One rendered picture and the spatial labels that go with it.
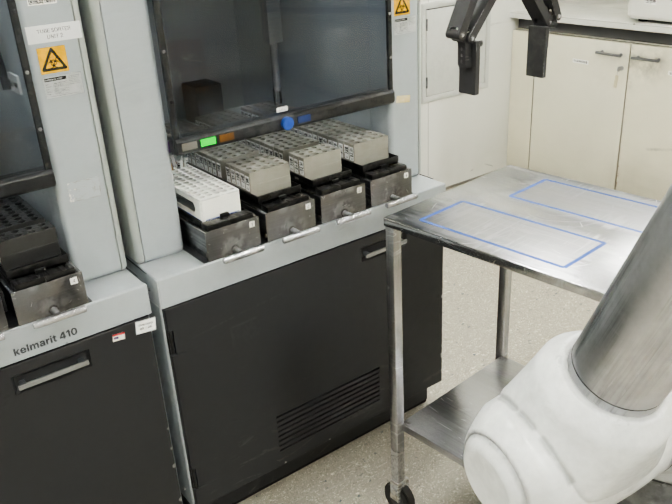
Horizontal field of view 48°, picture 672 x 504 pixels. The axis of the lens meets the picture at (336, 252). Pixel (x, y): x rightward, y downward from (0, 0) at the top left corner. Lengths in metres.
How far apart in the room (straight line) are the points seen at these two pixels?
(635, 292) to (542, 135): 3.27
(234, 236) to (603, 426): 1.05
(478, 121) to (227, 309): 2.43
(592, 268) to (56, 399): 1.07
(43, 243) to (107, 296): 0.16
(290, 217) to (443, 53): 2.05
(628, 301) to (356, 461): 1.56
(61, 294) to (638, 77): 2.72
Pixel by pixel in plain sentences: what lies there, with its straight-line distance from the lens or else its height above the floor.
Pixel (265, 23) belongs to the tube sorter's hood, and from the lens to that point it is 1.70.
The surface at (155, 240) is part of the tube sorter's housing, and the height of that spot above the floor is 0.78.
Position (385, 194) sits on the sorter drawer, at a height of 0.76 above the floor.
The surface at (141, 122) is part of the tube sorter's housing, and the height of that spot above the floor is 1.04.
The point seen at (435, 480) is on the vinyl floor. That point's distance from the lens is 2.14.
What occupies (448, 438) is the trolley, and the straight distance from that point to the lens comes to 1.83.
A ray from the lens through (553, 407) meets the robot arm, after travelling 0.80.
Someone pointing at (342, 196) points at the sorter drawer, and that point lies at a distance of 1.80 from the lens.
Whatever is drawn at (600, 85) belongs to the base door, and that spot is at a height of 0.61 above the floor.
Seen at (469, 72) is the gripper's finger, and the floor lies 1.22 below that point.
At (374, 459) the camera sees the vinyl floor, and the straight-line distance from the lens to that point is 2.20.
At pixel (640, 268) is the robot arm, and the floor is 1.13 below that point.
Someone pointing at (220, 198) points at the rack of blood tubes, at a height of 0.86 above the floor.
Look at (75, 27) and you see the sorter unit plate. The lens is 1.53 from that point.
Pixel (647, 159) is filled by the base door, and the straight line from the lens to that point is 3.64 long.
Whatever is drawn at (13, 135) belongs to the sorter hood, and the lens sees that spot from 1.51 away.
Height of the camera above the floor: 1.43
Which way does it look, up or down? 25 degrees down
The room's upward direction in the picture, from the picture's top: 3 degrees counter-clockwise
